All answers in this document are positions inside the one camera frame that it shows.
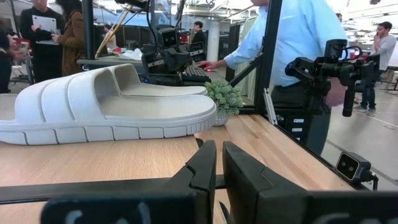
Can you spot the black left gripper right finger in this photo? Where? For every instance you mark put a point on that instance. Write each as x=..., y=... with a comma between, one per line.
x=255, y=199

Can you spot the white slide sandal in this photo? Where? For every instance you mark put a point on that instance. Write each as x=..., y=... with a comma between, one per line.
x=93, y=124
x=161, y=90

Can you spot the white paper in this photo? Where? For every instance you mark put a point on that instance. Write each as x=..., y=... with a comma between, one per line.
x=133, y=54

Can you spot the silver frame bracket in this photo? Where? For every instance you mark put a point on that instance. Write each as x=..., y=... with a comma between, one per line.
x=270, y=105

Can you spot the backlit black keyboard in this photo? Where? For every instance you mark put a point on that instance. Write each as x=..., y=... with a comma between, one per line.
x=196, y=74

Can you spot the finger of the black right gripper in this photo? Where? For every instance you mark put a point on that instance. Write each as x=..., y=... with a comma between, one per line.
x=198, y=53
x=152, y=63

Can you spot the green artificial plant white pot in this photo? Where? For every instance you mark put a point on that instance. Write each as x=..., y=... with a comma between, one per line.
x=224, y=96

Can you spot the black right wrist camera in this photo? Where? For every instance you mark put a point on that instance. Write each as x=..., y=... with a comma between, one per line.
x=168, y=38

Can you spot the silver laptop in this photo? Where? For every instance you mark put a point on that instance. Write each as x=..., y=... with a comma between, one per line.
x=45, y=23

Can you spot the person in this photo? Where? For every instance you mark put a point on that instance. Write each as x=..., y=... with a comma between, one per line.
x=110, y=39
x=298, y=31
x=6, y=62
x=199, y=35
x=43, y=56
x=384, y=49
x=73, y=43

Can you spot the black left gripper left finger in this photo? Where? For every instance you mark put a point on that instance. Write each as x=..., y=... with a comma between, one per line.
x=186, y=205

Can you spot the small black depth camera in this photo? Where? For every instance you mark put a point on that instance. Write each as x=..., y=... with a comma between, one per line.
x=351, y=165

